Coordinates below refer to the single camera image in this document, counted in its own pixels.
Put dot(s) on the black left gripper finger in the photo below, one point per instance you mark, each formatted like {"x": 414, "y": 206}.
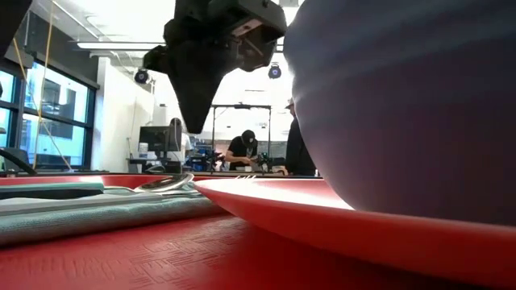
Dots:
{"x": 197, "y": 100}

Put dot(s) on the teal cloth napkin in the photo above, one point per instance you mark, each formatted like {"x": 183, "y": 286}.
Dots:
{"x": 101, "y": 221}

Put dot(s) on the coral plastic plate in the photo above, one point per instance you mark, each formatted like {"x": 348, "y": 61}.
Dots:
{"x": 322, "y": 225}

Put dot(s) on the red plastic tray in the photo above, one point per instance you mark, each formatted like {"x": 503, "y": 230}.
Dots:
{"x": 121, "y": 262}

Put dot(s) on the blue plastic bowl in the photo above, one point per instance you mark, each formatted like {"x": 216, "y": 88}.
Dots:
{"x": 403, "y": 100}

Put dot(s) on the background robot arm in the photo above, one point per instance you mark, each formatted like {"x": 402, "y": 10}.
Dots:
{"x": 264, "y": 159}
{"x": 205, "y": 159}

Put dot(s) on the person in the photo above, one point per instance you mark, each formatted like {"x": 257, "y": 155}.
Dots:
{"x": 299, "y": 149}
{"x": 242, "y": 151}
{"x": 185, "y": 147}

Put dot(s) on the black computer monitor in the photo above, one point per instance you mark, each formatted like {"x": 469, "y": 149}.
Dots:
{"x": 155, "y": 139}

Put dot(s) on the black round ceiling spotlight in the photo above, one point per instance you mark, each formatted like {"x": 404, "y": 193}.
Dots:
{"x": 142, "y": 75}
{"x": 274, "y": 71}

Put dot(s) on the black background desk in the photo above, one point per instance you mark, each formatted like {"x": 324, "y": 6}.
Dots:
{"x": 173, "y": 166}

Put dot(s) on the white plastic container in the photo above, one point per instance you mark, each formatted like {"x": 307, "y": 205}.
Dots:
{"x": 143, "y": 151}

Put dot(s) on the background wooden table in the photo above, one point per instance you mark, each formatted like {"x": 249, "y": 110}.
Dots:
{"x": 225, "y": 173}

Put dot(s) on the large dark-framed window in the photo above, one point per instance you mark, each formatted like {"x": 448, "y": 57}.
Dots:
{"x": 60, "y": 96}

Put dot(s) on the black slanted bar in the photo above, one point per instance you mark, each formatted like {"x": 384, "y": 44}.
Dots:
{"x": 20, "y": 161}

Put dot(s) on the black background gantry frame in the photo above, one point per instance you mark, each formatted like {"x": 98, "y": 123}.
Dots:
{"x": 238, "y": 106}

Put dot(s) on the black aluminium table frame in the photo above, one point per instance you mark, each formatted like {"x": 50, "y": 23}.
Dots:
{"x": 60, "y": 173}

